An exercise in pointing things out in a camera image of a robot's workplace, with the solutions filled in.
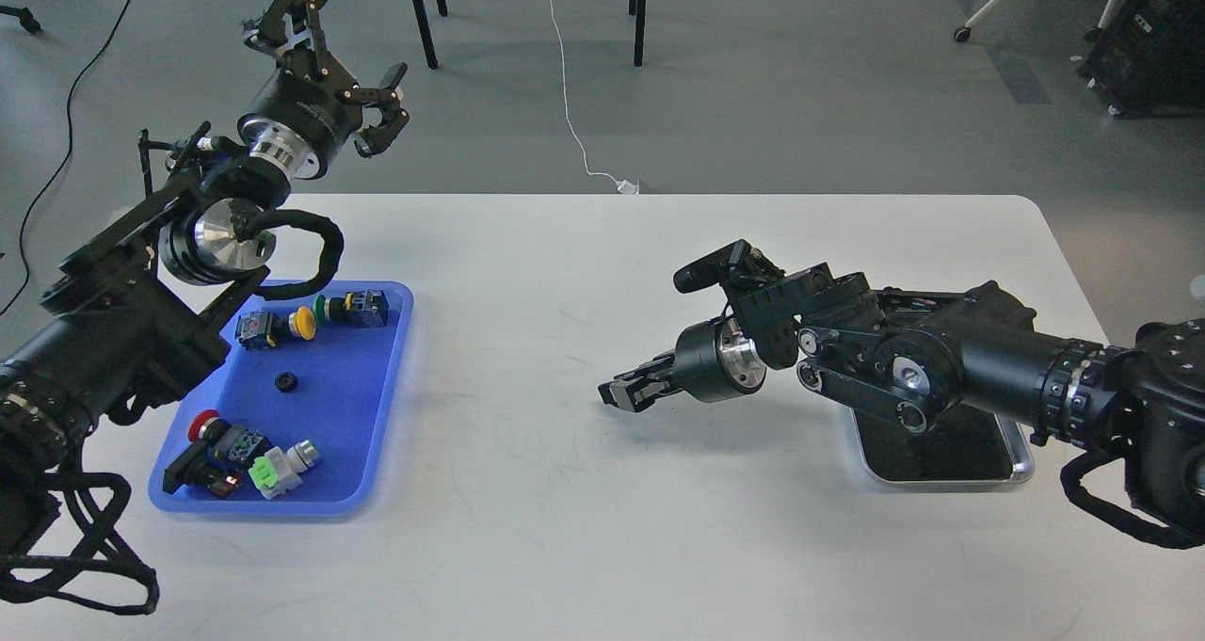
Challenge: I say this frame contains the yellow push button switch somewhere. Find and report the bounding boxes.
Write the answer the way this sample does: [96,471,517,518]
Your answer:
[233,307,317,349]

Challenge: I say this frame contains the red emergency stop button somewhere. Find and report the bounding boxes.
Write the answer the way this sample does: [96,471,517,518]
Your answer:
[161,408,274,500]

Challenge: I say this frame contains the green push button switch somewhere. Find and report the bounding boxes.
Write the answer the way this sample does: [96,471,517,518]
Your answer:
[310,289,389,329]

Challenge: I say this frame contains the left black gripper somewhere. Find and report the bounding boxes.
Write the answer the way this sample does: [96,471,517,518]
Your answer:
[239,0,410,181]

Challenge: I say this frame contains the black equipment cart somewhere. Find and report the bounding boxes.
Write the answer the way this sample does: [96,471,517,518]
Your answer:
[1076,0,1204,119]

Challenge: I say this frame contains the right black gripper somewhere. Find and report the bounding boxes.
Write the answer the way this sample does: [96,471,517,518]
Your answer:
[598,316,769,413]

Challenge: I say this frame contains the green white selector switch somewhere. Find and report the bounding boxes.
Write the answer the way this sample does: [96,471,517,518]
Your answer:
[247,440,322,500]

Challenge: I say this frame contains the silver metal tray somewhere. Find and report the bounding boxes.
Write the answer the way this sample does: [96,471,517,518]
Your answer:
[852,405,1036,492]

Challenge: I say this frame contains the black table leg left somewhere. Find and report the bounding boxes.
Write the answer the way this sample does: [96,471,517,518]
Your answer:
[410,0,449,71]

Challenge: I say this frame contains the black table leg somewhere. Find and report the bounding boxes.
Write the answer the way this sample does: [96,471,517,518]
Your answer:
[410,0,449,71]
[627,0,647,67]

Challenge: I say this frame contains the black table leg right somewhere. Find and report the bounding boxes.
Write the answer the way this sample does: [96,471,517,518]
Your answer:
[627,0,647,67]

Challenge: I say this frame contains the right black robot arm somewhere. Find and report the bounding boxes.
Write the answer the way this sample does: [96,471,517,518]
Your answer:
[598,239,1204,549]

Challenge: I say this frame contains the white cable on floor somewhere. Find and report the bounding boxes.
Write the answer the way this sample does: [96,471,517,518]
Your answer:
[542,0,641,195]

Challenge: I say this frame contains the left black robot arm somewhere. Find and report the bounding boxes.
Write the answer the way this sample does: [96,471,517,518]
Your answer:
[1,0,410,616]

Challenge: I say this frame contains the blue plastic tray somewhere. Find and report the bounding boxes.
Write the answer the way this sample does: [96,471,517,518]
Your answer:
[148,280,415,517]

